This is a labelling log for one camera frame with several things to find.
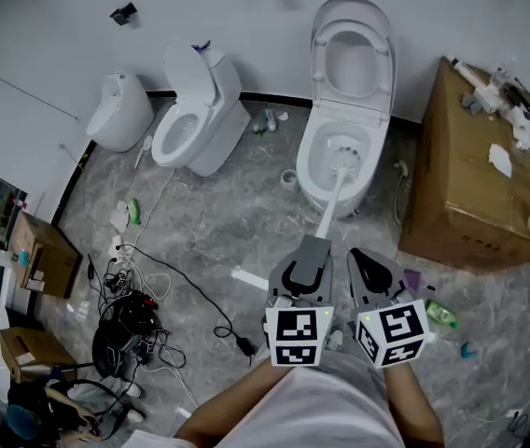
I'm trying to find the white sealant tube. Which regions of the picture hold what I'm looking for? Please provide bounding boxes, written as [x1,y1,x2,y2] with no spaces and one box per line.
[446,55,486,89]

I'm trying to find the large cardboard box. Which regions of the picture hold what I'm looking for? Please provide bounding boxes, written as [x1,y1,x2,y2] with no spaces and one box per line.
[397,56,530,273]

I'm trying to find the purple plastic item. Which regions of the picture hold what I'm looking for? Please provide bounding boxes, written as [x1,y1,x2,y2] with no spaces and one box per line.
[402,268,423,294]

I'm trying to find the white crumpled plastic bag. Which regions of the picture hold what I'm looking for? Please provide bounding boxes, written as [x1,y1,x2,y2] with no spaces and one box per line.
[509,107,530,151]

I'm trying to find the white power strip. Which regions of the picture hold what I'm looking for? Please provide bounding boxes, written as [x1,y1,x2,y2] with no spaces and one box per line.
[107,234,136,266]

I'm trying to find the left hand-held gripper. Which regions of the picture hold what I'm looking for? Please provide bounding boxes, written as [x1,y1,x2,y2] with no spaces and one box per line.
[262,248,337,369]

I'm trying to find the white small carton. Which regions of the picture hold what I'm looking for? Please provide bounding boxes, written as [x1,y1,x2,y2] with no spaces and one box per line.
[460,85,500,117]

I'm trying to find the white tankless toilet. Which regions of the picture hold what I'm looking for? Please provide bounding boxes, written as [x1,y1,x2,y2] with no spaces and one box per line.
[295,0,397,219]

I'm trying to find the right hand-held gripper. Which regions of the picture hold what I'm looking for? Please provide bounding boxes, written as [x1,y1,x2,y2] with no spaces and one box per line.
[347,247,431,370]

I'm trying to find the green flat bottle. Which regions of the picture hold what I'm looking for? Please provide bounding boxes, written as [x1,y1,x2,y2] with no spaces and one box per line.
[425,299,459,330]

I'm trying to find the black caulking gun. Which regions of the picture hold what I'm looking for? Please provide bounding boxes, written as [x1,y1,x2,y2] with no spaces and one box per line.
[501,80,530,141]

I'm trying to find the person's white shoe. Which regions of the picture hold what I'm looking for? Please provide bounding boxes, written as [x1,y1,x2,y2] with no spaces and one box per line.
[325,326,345,352]

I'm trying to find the long black cable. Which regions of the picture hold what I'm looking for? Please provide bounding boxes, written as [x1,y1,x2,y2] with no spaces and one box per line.
[118,244,258,359]

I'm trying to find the white paper scrap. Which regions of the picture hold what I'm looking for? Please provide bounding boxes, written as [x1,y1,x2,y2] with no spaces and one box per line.
[487,143,514,180]

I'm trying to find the closed small cardboard box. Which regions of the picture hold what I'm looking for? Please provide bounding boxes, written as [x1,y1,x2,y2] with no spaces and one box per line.
[0,327,80,385]

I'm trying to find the open small cardboard box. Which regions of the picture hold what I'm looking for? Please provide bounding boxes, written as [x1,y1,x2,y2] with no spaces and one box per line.
[7,210,84,300]

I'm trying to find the black equipment with cables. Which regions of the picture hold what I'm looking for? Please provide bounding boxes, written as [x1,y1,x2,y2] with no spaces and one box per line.
[91,288,164,380]

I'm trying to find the white toilet with tank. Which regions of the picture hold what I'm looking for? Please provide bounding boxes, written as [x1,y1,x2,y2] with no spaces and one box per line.
[151,39,252,178]

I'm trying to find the person's right forearm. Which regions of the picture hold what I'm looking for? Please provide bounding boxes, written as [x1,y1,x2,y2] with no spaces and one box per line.
[381,363,446,448]

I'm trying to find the person's white shirt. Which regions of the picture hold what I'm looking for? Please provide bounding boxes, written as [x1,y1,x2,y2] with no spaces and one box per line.
[213,366,409,448]

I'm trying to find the person's left forearm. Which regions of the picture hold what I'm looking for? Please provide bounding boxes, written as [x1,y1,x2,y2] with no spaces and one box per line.
[174,357,294,448]

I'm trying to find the white floor-standing urinal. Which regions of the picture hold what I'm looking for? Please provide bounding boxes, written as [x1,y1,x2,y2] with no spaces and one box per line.
[86,71,155,153]

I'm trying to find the white sprayer hose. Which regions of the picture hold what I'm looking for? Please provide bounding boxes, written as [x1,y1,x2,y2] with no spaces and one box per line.
[392,159,411,226]

